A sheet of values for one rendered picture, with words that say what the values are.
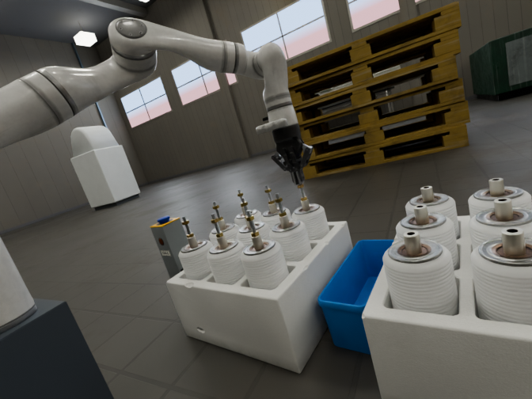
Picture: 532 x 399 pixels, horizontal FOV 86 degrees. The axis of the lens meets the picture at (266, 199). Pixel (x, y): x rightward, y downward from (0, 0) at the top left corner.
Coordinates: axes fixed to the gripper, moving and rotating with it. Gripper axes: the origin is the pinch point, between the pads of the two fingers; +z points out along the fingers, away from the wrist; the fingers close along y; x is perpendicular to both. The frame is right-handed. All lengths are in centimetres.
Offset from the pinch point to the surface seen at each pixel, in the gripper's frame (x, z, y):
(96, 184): -187, -18, 589
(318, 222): 2.3, 13.1, -4.1
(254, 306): 31.1, 19.8, -0.8
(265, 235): 12.3, 12.1, 7.1
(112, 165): -221, -47, 563
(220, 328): 31.1, 28.6, 13.8
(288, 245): 15.8, 13.1, -2.3
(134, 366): 45, 35, 37
